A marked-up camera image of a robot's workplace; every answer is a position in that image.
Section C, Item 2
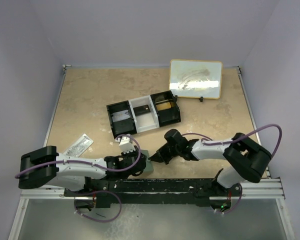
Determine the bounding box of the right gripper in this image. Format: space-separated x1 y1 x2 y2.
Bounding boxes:
149 142 181 164

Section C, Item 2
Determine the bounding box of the green card holder wallet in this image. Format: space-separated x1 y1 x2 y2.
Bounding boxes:
141 149 154 176

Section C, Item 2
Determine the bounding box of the black white sorting tray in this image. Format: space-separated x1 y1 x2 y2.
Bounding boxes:
106 90 181 138

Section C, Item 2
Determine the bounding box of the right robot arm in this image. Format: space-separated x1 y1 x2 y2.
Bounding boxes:
149 129 272 196

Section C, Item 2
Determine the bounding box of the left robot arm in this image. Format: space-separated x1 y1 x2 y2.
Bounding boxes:
15 146 147 196

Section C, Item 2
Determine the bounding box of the silver VIP card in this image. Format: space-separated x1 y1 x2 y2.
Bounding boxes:
111 109 131 123

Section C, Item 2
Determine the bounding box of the gold card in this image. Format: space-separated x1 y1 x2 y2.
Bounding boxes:
155 101 173 111

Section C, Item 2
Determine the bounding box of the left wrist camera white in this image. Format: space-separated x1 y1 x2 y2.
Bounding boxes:
115 134 136 154

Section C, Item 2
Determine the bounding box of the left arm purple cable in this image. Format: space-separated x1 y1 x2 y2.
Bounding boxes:
14 134 142 180

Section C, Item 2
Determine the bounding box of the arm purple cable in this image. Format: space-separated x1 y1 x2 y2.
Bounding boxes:
182 123 283 158
14 134 142 180

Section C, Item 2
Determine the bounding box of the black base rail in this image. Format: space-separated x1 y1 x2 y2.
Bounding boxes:
64 178 242 209

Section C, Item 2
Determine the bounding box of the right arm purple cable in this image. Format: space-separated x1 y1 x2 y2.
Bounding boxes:
182 123 283 158

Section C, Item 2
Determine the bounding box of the white board wooden frame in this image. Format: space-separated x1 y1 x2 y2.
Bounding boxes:
169 59 223 100

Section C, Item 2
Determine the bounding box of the aluminium frame rail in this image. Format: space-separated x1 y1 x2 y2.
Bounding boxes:
241 178 286 199

